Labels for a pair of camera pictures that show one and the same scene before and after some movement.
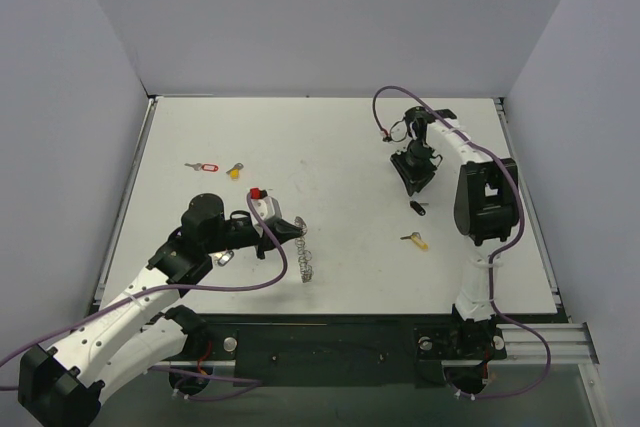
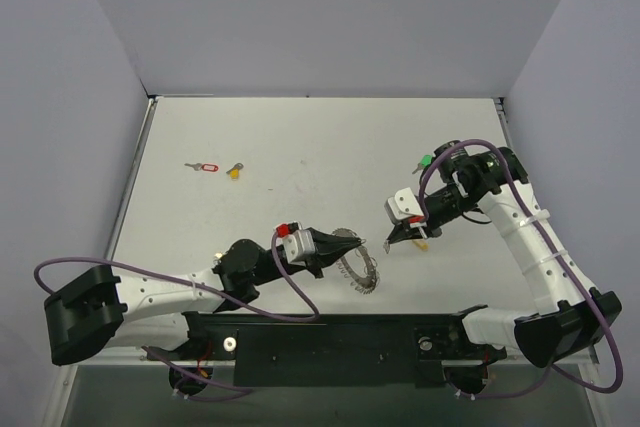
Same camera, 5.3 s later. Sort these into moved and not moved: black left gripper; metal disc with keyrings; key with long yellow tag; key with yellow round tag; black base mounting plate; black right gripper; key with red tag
Moved: black left gripper; metal disc with keyrings; black right gripper
Not moved: key with yellow round tag; key with long yellow tag; black base mounting plate; key with red tag
